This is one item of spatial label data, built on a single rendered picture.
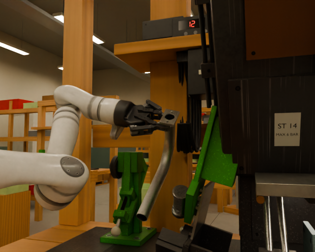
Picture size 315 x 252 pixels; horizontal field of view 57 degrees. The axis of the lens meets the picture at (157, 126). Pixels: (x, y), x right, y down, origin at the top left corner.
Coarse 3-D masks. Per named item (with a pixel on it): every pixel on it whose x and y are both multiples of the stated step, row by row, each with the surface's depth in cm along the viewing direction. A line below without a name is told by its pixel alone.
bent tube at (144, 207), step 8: (168, 112) 78; (176, 112) 78; (160, 120) 76; (168, 120) 76; (168, 136) 80; (168, 144) 82; (168, 152) 83; (160, 160) 83; (168, 160) 83; (160, 168) 81; (168, 168) 82; (160, 176) 79; (152, 184) 77; (160, 184) 78; (152, 192) 75; (144, 200) 73; (152, 200) 73; (144, 208) 71; (136, 216) 71; (144, 216) 72
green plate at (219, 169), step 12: (216, 108) 62; (216, 120) 63; (216, 132) 63; (204, 144) 63; (216, 144) 63; (204, 156) 62; (216, 156) 63; (228, 156) 62; (204, 168) 63; (216, 168) 63; (228, 168) 62; (204, 180) 72; (216, 180) 62; (228, 180) 62
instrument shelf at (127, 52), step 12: (180, 36) 93; (192, 36) 92; (120, 48) 99; (132, 48) 98; (144, 48) 97; (156, 48) 95; (168, 48) 94; (180, 48) 93; (132, 60) 106; (144, 60) 106; (156, 60) 106; (168, 60) 106
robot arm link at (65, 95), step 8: (56, 88) 85; (64, 88) 84; (72, 88) 85; (56, 96) 83; (64, 96) 82; (72, 96) 83; (80, 96) 83; (88, 96) 83; (96, 96) 84; (64, 104) 84; (80, 104) 82; (88, 104) 82; (96, 104) 81; (88, 112) 82; (96, 112) 81
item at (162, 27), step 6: (168, 18) 100; (144, 24) 103; (150, 24) 102; (156, 24) 101; (162, 24) 101; (168, 24) 100; (144, 30) 102; (150, 30) 102; (156, 30) 101; (162, 30) 100; (168, 30) 100; (144, 36) 102; (150, 36) 102; (156, 36) 101; (162, 36) 100; (168, 36) 100
